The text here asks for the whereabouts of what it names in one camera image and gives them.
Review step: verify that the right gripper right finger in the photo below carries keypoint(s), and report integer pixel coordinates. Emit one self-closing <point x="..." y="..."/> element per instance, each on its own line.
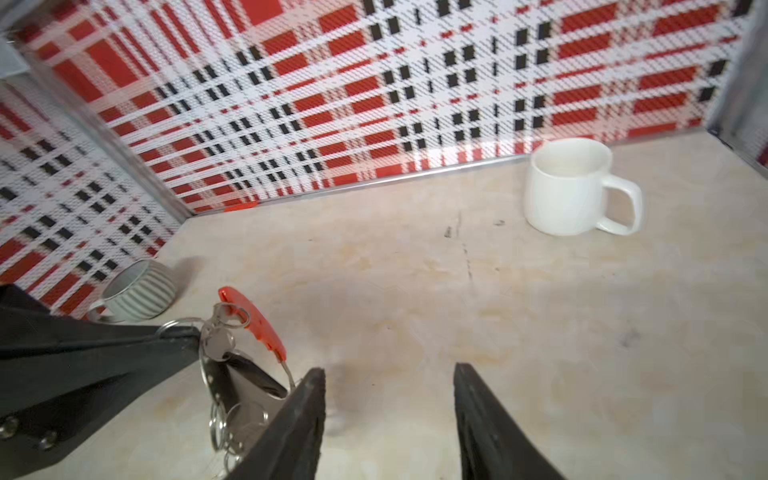
<point x="492" y="445"/>

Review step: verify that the key organizer with red handle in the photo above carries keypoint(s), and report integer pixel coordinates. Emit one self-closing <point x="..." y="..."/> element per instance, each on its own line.
<point x="244" y="398"/>

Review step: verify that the grey striped ceramic mug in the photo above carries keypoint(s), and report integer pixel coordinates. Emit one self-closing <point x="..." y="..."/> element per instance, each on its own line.
<point x="141" y="292"/>

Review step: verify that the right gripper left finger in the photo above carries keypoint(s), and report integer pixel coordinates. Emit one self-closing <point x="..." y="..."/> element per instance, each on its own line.
<point x="290" y="448"/>

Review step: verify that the white ceramic mug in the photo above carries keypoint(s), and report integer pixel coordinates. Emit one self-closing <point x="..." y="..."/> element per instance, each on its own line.
<point x="566" y="189"/>

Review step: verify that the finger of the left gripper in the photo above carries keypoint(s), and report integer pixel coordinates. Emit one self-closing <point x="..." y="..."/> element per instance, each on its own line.
<point x="62" y="379"/>

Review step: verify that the red marker at wall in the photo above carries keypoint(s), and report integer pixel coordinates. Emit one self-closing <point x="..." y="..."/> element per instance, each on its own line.
<point x="241" y="206"/>

